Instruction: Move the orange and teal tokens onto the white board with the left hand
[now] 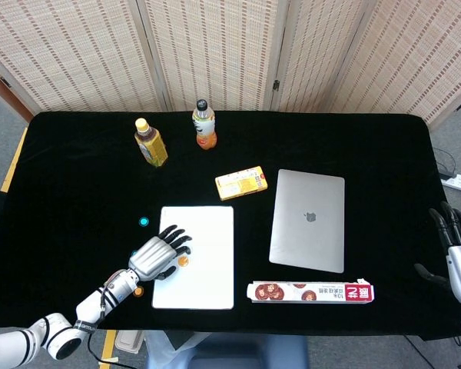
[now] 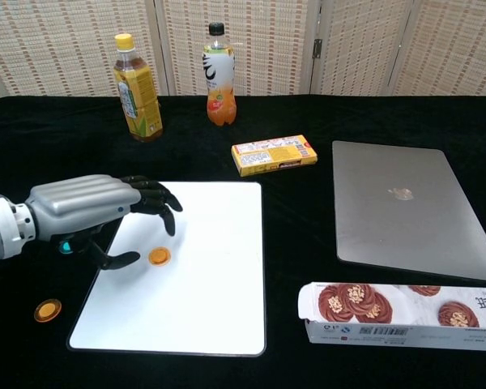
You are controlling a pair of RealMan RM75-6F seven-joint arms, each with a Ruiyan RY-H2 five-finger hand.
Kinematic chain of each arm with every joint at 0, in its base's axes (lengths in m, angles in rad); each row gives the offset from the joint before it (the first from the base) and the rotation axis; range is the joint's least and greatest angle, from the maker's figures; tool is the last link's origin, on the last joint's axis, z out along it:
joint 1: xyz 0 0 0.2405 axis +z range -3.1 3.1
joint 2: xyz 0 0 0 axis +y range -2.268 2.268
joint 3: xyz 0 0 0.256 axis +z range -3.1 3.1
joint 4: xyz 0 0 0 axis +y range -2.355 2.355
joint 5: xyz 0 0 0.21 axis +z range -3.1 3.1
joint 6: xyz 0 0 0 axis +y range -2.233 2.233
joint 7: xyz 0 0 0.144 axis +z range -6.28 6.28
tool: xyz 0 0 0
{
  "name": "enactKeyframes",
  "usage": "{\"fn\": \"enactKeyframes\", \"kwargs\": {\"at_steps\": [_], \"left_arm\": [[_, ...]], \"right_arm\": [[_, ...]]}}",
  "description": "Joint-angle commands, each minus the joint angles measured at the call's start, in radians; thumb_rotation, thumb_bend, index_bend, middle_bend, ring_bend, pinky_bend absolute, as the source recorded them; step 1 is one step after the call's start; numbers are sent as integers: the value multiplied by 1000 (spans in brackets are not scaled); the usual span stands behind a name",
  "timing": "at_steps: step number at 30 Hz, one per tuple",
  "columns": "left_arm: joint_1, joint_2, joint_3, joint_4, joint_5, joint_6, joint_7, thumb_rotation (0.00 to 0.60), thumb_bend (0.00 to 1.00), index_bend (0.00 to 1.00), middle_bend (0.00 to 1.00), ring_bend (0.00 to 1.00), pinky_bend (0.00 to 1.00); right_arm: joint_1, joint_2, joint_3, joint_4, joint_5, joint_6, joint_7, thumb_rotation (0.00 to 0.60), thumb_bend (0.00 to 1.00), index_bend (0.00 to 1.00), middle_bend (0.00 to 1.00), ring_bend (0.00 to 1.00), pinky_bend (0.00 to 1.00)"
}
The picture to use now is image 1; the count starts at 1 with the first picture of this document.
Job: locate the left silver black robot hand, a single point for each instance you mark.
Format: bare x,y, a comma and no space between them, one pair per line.
150,257

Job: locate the orange round magnet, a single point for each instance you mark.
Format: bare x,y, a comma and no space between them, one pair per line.
183,261
139,292

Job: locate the white magnetic board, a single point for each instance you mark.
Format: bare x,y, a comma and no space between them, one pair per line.
207,276

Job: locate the beige plastic tray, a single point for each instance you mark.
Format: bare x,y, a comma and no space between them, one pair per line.
128,342

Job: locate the white fabric cover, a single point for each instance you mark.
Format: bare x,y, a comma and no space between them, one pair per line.
161,350

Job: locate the black velvet tablecloth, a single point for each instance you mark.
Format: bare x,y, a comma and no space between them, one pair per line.
80,173

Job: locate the yellow label tea bottle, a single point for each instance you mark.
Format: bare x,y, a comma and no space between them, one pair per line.
153,148

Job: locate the yellow cardboard box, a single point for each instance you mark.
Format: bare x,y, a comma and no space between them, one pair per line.
240,184

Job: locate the orange drink bottle black cap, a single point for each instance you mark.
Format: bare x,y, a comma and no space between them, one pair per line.
204,130

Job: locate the long baking paper box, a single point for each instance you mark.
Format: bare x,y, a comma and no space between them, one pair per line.
311,293

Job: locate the silver closed laptop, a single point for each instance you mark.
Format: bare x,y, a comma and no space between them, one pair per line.
307,238

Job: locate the woven folding screen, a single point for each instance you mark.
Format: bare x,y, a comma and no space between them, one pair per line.
215,50

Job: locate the brown wooden beam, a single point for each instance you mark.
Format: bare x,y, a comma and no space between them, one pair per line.
4,96

